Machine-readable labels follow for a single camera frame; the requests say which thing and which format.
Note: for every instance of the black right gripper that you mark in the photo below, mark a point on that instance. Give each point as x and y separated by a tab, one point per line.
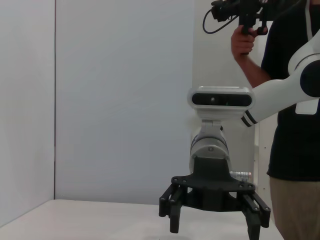
210	190

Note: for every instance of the black handheld controller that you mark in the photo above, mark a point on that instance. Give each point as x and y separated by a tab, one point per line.
246	13

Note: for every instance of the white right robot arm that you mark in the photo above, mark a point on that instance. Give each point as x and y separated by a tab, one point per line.
275	92

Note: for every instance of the person's forearm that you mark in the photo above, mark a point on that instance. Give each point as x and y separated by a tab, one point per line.
252	71

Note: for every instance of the person's hand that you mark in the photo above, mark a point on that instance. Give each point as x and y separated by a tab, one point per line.
241	40

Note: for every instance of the person in black shirt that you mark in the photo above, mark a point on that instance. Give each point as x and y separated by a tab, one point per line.
292	150

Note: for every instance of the white name badge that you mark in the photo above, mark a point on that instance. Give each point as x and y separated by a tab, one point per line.
306	107

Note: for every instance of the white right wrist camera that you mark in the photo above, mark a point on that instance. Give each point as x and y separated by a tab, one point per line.
221	98

